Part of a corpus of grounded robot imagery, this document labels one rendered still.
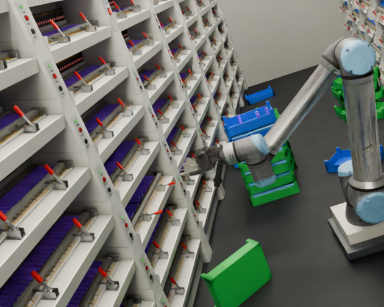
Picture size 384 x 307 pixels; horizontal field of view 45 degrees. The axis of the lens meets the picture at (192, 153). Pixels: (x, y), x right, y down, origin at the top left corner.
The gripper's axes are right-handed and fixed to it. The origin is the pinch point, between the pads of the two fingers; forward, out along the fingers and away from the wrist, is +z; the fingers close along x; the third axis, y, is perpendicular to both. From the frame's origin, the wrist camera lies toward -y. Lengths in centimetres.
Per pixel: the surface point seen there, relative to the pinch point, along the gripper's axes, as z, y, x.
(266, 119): -29, -15, -83
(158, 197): 18.4, -10.1, -7.4
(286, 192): -26, -63, -83
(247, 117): -16, -15, -101
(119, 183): 20.2, 10.8, 16.7
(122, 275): 18, -10, 49
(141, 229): 18.8, -10.0, 20.3
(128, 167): 21.7, 10.6, 0.3
